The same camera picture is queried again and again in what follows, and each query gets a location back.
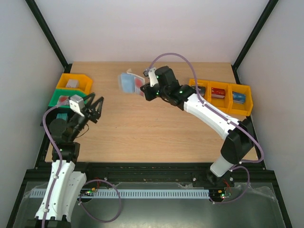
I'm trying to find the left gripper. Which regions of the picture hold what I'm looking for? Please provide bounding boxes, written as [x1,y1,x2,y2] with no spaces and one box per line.
[70,93,105,141]

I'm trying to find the white card holder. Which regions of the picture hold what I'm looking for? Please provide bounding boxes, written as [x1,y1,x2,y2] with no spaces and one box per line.
[118,69,139,94]

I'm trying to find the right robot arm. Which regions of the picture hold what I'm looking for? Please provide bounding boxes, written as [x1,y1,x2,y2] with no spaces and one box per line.
[141,66,254,186]

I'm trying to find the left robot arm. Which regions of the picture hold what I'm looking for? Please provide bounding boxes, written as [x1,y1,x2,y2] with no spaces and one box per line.
[25,93,104,228]

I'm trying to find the holder with red card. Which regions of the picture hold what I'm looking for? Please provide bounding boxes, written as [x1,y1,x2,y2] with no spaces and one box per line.
[57,95,69,104]

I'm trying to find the teal holder in black bin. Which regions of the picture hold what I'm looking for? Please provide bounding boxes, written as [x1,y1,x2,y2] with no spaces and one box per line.
[56,113,68,121]

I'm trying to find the grey holder in yellow bin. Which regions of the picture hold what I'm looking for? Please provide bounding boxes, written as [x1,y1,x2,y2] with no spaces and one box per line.
[65,79,79,88]

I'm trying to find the black card stack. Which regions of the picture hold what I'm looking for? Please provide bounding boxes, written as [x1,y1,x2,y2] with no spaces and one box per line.
[191,85,206,97]

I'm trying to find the yellow bin with black cards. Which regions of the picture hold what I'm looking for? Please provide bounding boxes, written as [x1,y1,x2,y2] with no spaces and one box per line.
[188,79,211,101]

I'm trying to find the red card stack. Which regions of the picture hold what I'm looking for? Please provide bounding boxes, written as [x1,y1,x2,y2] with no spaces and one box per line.
[211,87,226,99]

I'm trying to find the yellow bin with red cards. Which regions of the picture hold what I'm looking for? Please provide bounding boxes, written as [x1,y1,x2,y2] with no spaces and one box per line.
[209,81,232,113]

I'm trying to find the blue card stack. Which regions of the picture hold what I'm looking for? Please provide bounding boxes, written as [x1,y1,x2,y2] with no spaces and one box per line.
[232,91,246,104]

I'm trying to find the yellow bin with blue cards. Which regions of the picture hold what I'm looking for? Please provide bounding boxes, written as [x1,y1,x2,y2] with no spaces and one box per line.
[229,84,253,116]

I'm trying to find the yellow bin far left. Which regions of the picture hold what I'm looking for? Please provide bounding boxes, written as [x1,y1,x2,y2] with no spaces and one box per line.
[56,73,93,95]

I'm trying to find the green bin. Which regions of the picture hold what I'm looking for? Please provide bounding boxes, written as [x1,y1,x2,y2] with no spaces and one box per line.
[48,89,86,108]

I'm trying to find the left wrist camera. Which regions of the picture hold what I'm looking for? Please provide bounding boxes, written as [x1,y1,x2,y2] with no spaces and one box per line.
[69,95,85,117]

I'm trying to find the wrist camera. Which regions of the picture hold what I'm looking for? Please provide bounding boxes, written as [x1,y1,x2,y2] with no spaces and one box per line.
[69,95,85,117]
[143,67,158,87]

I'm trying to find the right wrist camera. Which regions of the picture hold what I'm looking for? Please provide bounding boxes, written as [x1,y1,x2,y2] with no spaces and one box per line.
[143,67,158,87]

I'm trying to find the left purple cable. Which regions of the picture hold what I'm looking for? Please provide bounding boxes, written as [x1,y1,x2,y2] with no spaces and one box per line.
[41,104,122,228]

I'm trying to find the purple cable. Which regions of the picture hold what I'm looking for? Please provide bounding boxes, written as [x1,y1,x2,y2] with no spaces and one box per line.
[41,104,122,228]
[148,52,266,205]

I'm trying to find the white slotted cable duct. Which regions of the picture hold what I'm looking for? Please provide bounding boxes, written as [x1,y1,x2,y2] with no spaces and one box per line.
[25,189,210,200]

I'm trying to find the left black frame post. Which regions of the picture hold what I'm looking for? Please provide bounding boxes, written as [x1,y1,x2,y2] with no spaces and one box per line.
[25,0,72,73]

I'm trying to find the black frame post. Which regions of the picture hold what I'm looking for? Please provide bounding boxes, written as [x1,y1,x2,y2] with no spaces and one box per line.
[232,0,279,72]
[25,0,72,73]

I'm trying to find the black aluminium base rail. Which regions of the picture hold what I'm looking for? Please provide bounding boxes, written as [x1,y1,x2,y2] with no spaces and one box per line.
[23,162,276,188]

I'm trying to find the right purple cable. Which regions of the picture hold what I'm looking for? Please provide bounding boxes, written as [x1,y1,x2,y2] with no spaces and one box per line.
[148,52,266,205]

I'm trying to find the right black frame post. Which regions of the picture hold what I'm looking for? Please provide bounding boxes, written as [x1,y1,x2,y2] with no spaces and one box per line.
[232,0,279,72]

